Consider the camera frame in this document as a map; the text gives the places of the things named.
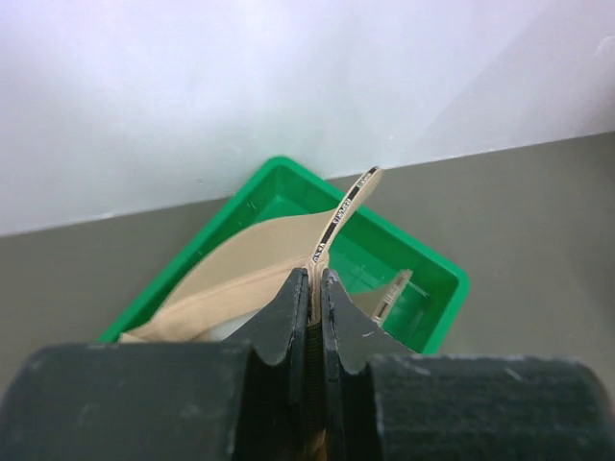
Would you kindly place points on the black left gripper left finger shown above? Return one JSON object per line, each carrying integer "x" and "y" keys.
{"x": 238, "y": 399}

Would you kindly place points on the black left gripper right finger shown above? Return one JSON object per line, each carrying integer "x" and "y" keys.
{"x": 385, "y": 402}

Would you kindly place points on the beige cap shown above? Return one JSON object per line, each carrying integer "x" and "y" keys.
{"x": 243, "y": 274}

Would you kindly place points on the green plastic tray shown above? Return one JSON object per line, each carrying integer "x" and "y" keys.
{"x": 366, "y": 254}

